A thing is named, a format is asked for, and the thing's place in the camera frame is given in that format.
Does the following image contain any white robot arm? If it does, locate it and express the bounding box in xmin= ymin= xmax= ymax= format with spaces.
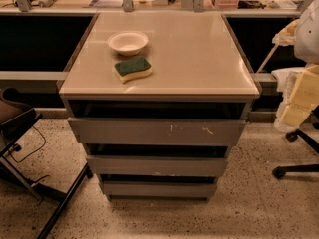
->
xmin=272 ymin=0 xmax=319 ymax=132

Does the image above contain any grey drawer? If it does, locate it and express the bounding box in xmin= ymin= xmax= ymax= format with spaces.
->
xmin=100 ymin=182 xmax=217 ymax=198
xmin=68 ymin=118 xmax=245 ymax=146
xmin=87 ymin=155 xmax=227 ymax=176

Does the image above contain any grey top drawer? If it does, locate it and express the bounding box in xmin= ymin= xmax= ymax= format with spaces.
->
xmin=68 ymin=118 xmax=245 ymax=146

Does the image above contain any black chair left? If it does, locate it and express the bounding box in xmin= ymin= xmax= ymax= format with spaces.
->
xmin=0 ymin=87 xmax=94 ymax=239

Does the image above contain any black floor cable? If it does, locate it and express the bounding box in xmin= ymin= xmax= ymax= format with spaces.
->
xmin=6 ymin=125 xmax=51 ymax=184

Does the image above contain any grey middle drawer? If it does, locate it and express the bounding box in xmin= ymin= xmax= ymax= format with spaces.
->
xmin=87 ymin=155 xmax=227 ymax=176

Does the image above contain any grey drawer cabinet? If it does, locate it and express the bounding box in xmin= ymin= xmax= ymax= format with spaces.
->
xmin=60 ymin=11 xmax=259 ymax=185

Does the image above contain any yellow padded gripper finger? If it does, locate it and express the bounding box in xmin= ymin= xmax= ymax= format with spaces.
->
xmin=274 ymin=65 xmax=319 ymax=129

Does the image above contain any white bowl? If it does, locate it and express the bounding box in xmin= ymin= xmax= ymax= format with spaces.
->
xmin=107 ymin=31 xmax=149 ymax=57

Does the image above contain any white chair armrest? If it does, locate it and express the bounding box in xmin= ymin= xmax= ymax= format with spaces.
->
xmin=271 ymin=67 xmax=303 ymax=93

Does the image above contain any green yellow sponge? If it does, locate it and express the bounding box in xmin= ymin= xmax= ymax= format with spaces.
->
xmin=114 ymin=57 xmax=153 ymax=83

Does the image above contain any grey bottom drawer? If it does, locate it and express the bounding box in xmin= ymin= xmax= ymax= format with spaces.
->
xmin=100 ymin=182 xmax=217 ymax=198

